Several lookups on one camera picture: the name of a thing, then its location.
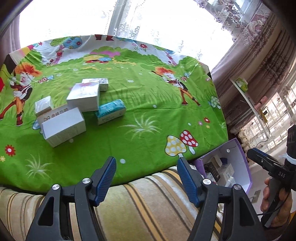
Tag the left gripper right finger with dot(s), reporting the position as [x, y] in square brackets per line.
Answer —
[239, 221]

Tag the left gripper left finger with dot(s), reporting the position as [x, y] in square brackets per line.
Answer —
[52, 220]

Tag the long grey-white box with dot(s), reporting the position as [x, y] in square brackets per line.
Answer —
[63, 127]

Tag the right hand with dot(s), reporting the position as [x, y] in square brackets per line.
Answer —
[284, 212]

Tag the purple storage box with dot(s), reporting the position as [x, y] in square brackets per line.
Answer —
[229, 165]

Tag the striped beige sofa cushion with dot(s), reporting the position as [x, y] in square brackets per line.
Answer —
[151, 208]

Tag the teal tissue pack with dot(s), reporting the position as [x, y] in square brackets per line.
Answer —
[110, 111]

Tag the orange dental logo box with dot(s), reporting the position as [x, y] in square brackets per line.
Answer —
[50, 114]

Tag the large white pink box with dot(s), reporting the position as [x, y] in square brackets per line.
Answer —
[84, 96]

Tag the small silver-white box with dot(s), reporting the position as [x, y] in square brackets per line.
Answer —
[43, 106]

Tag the mauve patterned curtain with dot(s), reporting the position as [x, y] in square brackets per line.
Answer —
[262, 53]

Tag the white patterned flat box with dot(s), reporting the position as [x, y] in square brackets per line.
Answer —
[103, 82]

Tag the cartoon green tablecloth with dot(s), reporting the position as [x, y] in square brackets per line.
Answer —
[172, 110]

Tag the white lace curtain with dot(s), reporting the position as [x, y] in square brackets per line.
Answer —
[181, 26]

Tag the brown drape curtain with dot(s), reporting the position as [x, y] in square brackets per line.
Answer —
[10, 41]

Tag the white wall shelf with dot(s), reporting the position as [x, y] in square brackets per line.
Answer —
[251, 105]

